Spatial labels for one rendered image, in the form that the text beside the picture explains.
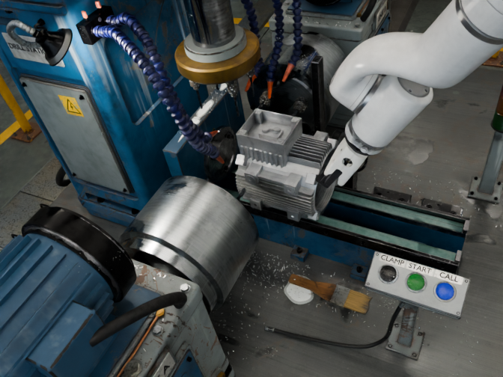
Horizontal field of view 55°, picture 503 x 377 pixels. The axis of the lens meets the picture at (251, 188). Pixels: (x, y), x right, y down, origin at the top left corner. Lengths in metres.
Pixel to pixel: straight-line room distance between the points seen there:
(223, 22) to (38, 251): 0.55
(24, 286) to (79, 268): 0.07
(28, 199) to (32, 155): 1.03
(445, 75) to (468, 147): 0.87
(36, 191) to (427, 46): 1.92
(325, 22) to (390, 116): 0.66
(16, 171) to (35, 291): 2.60
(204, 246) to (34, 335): 0.36
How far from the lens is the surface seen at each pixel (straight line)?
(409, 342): 1.15
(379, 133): 0.88
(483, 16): 0.67
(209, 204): 0.96
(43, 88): 1.20
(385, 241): 1.16
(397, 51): 0.78
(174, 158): 1.12
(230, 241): 0.96
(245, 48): 1.03
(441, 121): 1.69
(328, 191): 1.23
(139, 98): 1.18
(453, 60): 0.72
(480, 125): 1.69
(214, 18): 0.98
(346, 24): 1.45
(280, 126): 1.16
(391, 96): 0.83
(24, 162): 3.32
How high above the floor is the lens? 1.84
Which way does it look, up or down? 46 degrees down
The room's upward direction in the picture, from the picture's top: 11 degrees counter-clockwise
